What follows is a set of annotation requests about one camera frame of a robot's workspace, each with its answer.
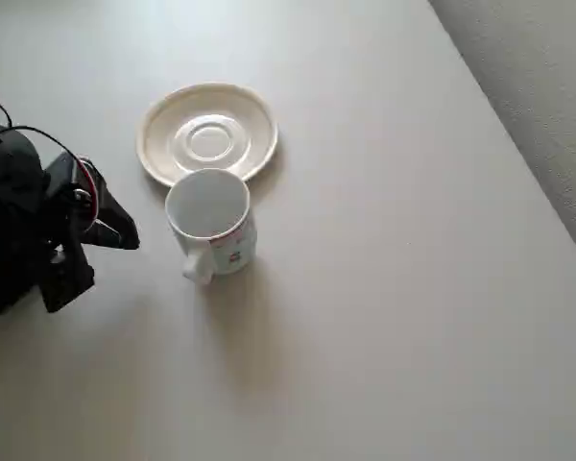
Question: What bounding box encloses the red black gripper cable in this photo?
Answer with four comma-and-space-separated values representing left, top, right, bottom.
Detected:
9, 125, 101, 231

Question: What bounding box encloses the cream ceramic saucer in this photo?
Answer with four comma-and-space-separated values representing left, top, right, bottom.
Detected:
135, 82, 279, 188

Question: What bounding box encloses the white ceramic mug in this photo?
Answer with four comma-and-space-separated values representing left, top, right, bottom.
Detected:
164, 167, 258, 286

